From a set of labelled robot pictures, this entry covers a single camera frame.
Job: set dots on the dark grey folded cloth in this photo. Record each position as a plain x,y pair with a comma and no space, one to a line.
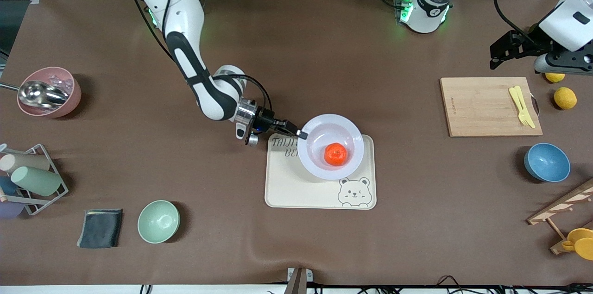
99,229

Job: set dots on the blue cup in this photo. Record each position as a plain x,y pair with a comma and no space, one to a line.
7,186

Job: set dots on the yellow plastic fork and knife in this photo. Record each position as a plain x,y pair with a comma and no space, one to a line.
515,98

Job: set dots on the cream bear print tray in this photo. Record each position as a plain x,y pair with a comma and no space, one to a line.
296,192

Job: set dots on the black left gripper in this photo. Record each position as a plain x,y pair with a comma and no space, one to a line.
531,40

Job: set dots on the white round plate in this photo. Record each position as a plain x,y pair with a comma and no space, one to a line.
324,129

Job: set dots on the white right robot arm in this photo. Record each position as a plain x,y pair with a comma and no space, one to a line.
217,99

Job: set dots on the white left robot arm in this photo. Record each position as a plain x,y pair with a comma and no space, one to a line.
424,16

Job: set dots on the metal table edge bracket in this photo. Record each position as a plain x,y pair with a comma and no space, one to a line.
299,280

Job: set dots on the mint green cup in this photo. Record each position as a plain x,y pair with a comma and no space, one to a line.
37,181

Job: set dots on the pink bowl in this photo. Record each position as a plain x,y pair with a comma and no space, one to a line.
74,99

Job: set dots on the beige cup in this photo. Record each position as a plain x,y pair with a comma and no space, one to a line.
25,162

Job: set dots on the lilac cup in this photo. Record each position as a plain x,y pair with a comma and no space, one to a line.
9,209

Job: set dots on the wooden hanging rack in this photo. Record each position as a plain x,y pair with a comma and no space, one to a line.
563,206

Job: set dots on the orange mandarin fruit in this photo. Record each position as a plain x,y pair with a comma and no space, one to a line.
336,154

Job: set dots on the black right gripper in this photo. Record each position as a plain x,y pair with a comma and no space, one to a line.
265,121

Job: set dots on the wooden cutting board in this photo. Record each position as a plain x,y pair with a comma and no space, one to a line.
482,99

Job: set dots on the blue bowl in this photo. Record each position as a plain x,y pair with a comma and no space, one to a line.
547,163

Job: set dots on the shiny metal scoop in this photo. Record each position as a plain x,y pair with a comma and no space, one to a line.
39,93

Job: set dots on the pale green bowl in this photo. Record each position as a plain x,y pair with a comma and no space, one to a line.
158,222

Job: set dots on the yellow plastic fork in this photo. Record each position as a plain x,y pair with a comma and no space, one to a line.
521,104

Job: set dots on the yellow lemon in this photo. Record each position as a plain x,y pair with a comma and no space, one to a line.
555,78
565,98

